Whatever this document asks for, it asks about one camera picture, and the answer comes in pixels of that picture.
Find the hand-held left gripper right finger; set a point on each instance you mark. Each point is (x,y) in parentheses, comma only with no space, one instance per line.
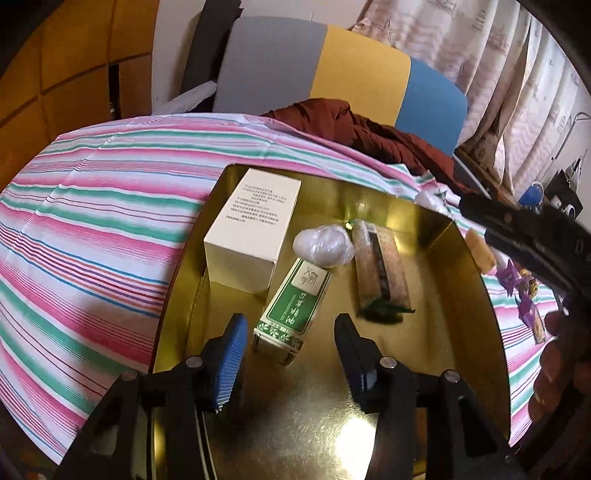
(358,369)

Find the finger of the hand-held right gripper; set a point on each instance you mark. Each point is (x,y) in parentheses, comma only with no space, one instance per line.
(531,258)
(498,214)

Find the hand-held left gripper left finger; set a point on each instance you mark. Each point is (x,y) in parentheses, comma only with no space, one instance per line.
(230,357)

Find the yellow sponge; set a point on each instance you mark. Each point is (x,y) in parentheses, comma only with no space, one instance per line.
(480,254)

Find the green and white box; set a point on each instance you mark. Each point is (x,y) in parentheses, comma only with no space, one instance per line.
(286,314)

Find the person's right hand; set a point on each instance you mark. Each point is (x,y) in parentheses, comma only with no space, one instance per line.
(556,369)

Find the purple paper flower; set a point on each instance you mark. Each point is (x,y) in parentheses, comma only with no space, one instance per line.
(510,274)

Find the purple wrapped candies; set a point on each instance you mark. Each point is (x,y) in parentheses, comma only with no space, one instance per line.
(527,297)

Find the cork-textured box with tassel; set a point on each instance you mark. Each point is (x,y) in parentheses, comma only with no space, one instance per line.
(383,263)

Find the white cardboard box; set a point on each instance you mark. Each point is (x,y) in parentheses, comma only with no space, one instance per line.
(249,230)

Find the red-brown garment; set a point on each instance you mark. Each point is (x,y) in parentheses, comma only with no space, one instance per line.
(383,138)

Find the patterned beige curtain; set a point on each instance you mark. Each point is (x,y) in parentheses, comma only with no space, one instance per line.
(485,46)

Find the striped tablecloth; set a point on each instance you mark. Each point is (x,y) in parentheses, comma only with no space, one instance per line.
(92,230)

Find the grey yellow blue chair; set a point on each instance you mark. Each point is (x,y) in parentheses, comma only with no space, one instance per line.
(360,69)

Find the wooden wardrobe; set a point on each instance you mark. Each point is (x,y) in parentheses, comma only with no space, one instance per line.
(69,69)

